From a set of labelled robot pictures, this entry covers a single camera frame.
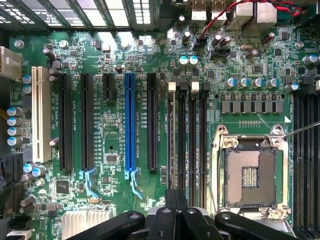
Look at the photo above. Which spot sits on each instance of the blue expansion slot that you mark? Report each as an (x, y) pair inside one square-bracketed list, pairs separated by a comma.
[(130, 125)]

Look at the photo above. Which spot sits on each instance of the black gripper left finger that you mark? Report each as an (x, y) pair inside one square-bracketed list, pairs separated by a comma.
[(165, 225)]

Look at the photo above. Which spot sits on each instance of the silver socket cover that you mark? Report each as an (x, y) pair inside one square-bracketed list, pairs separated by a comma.
[(287, 225)]

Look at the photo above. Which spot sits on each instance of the white power connector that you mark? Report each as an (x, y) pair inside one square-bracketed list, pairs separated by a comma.
[(10, 65)]

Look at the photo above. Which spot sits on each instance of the short black expansion slot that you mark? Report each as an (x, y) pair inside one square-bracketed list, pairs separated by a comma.
[(108, 87)]

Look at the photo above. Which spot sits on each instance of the thin metal locking lever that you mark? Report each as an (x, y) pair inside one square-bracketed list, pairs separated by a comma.
[(302, 129), (219, 175)]

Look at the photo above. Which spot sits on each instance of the green Dell motherboard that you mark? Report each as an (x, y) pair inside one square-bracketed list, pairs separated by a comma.
[(110, 135)]

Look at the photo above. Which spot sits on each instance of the black RAM slot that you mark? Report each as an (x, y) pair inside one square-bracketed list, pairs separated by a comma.
[(306, 162), (182, 150), (316, 162), (193, 150), (203, 150), (297, 162), (172, 87)]

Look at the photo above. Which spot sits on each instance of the white expansion slot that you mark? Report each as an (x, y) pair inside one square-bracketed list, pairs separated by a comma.
[(41, 112)]

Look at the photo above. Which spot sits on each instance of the silver CPU socket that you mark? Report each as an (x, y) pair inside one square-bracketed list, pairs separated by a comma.
[(250, 175)]

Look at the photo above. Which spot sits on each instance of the silver finned chipset heatsink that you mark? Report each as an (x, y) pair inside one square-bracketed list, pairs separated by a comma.
[(85, 222)]

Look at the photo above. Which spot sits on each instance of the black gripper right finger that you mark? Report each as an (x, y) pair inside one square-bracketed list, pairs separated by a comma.
[(190, 225)]

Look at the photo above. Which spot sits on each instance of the grey metal PC case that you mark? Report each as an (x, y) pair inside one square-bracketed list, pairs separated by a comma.
[(156, 12)]

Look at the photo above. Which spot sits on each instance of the long black expansion slot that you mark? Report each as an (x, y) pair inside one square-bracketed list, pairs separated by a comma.
[(87, 125), (152, 125), (66, 125)]

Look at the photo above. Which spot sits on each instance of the silver rear port block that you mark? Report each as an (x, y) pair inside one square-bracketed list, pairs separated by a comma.
[(198, 12), (218, 11), (265, 17), (240, 17)]

